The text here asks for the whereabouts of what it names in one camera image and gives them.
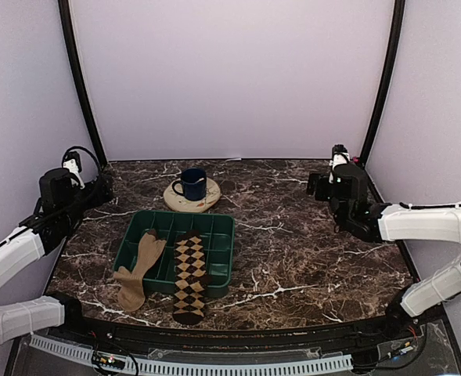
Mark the brown argyle sock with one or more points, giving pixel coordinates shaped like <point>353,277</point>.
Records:
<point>191,279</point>

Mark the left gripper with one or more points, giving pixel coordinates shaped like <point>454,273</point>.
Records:
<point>104,189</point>

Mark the black frame post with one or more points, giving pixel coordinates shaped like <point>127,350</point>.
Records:
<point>385,80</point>
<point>79,81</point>

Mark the left black frame post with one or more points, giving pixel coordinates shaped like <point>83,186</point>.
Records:
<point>79,81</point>

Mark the black front rail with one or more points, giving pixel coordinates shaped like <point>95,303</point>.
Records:
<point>358,336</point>

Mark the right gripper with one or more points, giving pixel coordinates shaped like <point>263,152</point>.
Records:
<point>321,193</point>

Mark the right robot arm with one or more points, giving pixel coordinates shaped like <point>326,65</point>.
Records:
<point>382,222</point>

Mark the dark blue enamel mug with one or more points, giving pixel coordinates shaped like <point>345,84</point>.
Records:
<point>192,184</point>

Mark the cream round coaster plate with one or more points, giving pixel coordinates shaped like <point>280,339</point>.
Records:
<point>179,204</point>

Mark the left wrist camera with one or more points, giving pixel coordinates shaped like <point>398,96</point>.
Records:
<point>71,161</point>

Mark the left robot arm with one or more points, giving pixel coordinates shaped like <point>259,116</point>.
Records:
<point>57,215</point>

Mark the right black frame post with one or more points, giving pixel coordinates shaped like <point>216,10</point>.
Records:
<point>385,80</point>

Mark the white slotted cable duct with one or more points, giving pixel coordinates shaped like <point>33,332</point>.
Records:
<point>172,363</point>

